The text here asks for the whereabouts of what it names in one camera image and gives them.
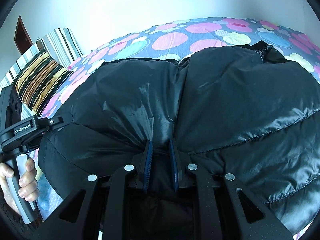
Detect black puffer jacket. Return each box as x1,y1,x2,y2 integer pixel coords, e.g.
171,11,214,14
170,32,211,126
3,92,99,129
39,42,319,239

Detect person's left hand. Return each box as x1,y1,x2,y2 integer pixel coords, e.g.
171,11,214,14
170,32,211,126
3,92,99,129
1,157,40,215

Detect gold black striped pillow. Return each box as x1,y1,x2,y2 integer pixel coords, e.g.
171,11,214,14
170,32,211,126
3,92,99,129
13,50,73,116

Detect dark wooden door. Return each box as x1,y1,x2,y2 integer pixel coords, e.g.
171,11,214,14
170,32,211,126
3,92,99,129
14,15,33,55

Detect striped headboard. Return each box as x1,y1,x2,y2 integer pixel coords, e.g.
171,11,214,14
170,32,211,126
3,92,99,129
1,28,83,119

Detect polka dot bed sheet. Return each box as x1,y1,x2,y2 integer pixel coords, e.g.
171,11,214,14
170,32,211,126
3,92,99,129
32,16,320,240

